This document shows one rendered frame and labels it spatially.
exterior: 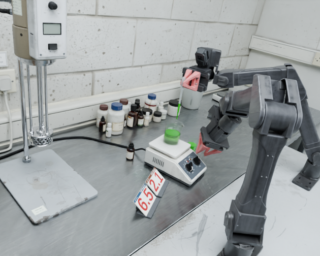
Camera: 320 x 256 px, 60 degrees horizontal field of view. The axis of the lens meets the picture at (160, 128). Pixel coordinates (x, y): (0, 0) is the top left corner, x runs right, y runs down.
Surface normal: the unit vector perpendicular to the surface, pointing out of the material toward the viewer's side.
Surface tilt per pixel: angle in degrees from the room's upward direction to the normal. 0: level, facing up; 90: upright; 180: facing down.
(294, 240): 0
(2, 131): 90
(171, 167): 90
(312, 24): 90
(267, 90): 35
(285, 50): 90
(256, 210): 81
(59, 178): 0
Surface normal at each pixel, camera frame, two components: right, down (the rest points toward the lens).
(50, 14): 0.71, 0.41
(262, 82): 0.11, -0.47
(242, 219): 0.01, 0.29
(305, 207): 0.15, -0.88
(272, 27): -0.69, 0.22
